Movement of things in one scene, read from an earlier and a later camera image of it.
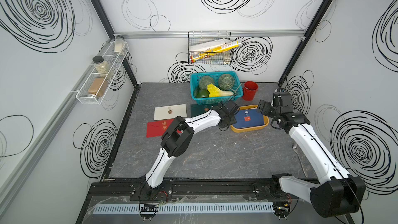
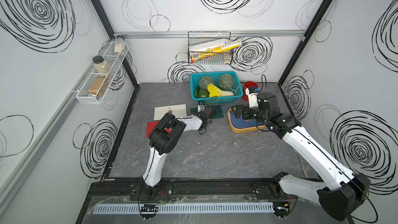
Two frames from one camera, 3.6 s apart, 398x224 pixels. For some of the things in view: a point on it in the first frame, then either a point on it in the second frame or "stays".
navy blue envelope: x=248 y=117 stays
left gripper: x=232 y=121 → x=210 y=122
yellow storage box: x=237 y=130 stays
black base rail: x=194 y=189 stays
